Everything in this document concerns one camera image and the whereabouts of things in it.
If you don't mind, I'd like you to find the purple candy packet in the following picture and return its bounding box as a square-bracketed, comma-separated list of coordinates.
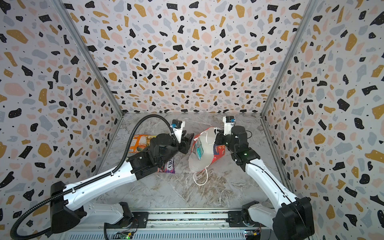
[158, 158, 175, 174]

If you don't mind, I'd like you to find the orange fruit candy packet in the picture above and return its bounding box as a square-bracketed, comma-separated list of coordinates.
[129, 135, 156, 154]

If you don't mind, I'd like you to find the red paper gift bag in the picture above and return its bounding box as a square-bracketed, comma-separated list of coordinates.
[189, 127, 226, 186]

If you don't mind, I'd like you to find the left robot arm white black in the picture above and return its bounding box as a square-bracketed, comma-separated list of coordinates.
[50, 130, 194, 234]

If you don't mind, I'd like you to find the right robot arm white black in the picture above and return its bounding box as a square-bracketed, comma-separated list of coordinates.
[215, 126, 315, 240]

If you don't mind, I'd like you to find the teal snack packet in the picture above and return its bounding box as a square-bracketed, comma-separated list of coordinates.
[193, 139, 204, 161]

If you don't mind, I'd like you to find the left green circuit board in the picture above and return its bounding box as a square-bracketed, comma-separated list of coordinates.
[113, 231, 135, 240]

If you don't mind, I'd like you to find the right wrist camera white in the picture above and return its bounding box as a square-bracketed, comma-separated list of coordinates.
[223, 116, 235, 136]

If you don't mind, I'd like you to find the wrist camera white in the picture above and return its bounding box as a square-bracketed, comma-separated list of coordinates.
[171, 119, 185, 143]
[223, 116, 235, 136]

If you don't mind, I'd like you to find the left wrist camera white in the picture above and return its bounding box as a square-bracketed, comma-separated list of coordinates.
[171, 119, 185, 143]

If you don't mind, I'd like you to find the left black corrugated cable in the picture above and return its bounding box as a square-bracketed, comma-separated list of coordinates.
[9, 113, 175, 240]

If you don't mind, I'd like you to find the aluminium mounting rail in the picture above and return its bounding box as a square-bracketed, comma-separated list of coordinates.
[58, 209, 278, 240]

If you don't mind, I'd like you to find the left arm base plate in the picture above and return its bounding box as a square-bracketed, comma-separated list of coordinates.
[104, 212, 149, 229]

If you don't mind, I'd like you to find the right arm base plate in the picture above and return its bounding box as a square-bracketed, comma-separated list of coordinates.
[226, 210, 266, 228]

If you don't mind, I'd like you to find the right circuit board with wires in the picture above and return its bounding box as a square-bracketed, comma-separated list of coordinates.
[245, 230, 261, 240]

